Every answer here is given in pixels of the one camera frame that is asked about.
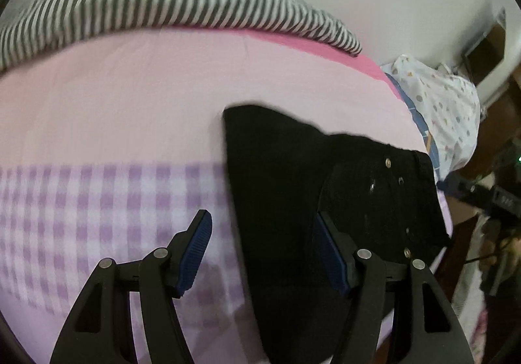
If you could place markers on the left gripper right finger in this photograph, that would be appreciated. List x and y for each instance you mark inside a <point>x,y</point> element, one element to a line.
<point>336,249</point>

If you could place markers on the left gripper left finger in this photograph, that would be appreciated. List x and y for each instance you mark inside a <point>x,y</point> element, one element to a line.
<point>187,250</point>

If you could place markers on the black pants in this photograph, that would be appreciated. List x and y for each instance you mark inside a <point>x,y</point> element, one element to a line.
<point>282,172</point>

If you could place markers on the person right hand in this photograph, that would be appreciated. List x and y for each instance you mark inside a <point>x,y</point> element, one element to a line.
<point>490,232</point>

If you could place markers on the white dotted pillow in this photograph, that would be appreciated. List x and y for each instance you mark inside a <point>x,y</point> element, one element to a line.
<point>450,106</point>

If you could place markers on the pink purple bed sheet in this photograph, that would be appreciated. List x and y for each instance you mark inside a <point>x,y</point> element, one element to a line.
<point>110,147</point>

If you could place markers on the grey white striped blanket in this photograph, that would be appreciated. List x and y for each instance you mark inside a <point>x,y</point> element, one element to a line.
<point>44,26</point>

